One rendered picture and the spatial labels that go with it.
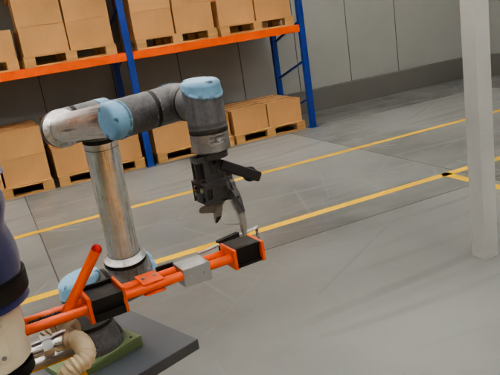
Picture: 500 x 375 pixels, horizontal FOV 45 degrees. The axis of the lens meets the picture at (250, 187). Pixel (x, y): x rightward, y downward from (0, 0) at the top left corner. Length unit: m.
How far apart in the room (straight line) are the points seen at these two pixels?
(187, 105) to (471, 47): 2.92
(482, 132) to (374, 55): 7.89
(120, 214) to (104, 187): 0.11
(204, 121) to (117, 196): 0.77
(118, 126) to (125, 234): 0.79
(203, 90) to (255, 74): 9.30
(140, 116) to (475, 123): 3.04
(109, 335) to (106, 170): 0.58
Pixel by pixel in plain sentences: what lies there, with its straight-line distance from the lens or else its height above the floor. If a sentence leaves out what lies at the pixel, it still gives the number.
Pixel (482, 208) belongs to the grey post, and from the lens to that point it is 4.28.
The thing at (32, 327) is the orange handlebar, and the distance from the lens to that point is 1.32.
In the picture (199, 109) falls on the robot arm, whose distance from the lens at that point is 1.34.
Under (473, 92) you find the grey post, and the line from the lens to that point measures 4.11.
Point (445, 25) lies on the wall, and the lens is 12.98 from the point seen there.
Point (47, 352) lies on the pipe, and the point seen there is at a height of 1.21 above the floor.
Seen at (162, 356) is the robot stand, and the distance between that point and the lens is 2.15.
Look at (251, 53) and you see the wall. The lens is 10.59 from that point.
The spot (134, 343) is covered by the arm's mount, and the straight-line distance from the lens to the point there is 2.22.
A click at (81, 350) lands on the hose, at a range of 1.30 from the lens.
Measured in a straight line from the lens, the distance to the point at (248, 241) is 1.46.
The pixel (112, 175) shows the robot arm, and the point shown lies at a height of 1.38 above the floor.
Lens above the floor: 1.81
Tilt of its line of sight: 16 degrees down
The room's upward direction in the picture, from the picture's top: 9 degrees counter-clockwise
